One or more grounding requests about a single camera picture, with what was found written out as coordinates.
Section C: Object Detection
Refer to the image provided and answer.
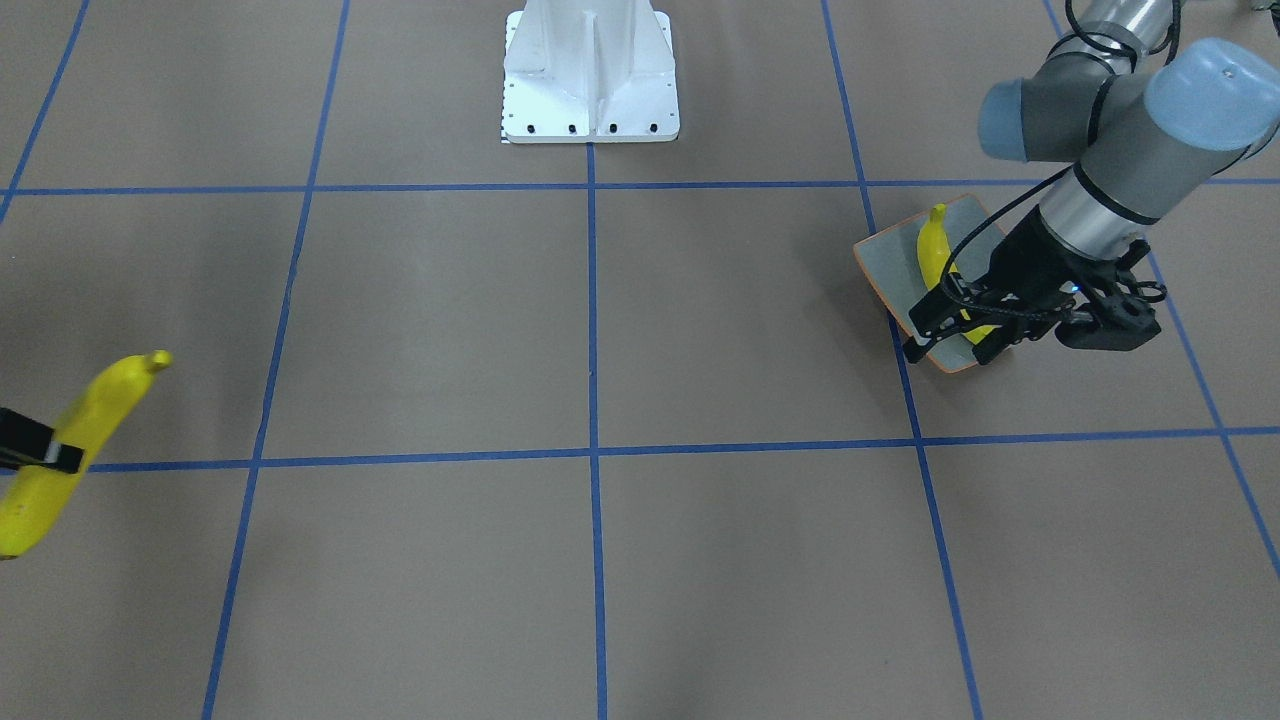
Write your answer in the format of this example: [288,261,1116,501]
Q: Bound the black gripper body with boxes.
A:
[960,211,1129,341]

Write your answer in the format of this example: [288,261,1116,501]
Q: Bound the yellow banana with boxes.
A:
[916,202,995,350]
[1,350,174,561]

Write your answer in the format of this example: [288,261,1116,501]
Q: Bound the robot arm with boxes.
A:
[902,1,1279,365]

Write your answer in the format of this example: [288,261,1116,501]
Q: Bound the grey square plate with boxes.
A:
[852,193,1006,374]

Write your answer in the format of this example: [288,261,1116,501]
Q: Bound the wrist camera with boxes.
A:
[1053,233,1169,352]

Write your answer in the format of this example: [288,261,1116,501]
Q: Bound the white pedestal column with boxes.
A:
[500,1,681,143]

